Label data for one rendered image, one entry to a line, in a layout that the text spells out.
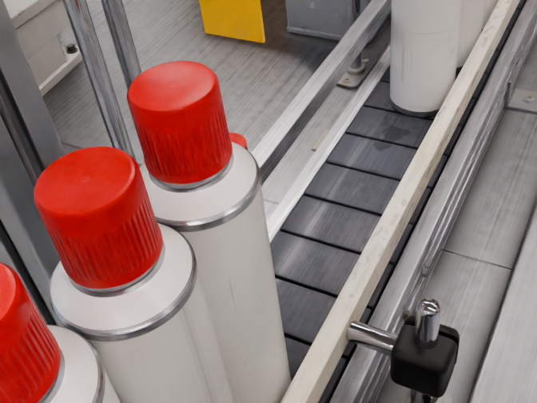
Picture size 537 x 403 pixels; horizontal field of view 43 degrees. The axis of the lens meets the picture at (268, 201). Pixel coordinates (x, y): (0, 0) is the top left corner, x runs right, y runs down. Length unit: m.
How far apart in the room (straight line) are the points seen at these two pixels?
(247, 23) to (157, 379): 0.15
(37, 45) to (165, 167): 0.52
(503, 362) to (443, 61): 0.24
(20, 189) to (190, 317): 0.16
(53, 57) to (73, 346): 0.58
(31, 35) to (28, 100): 0.38
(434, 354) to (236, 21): 0.19
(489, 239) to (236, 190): 0.31
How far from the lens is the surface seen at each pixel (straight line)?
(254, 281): 0.29
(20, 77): 0.36
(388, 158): 0.52
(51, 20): 0.77
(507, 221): 0.55
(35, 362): 0.20
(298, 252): 0.45
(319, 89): 0.45
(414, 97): 0.55
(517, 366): 0.41
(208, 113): 0.24
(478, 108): 0.58
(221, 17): 0.30
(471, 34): 0.60
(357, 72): 0.69
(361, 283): 0.39
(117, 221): 0.21
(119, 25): 0.34
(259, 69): 0.72
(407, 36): 0.52
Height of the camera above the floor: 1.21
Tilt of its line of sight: 43 degrees down
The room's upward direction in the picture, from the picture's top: 8 degrees counter-clockwise
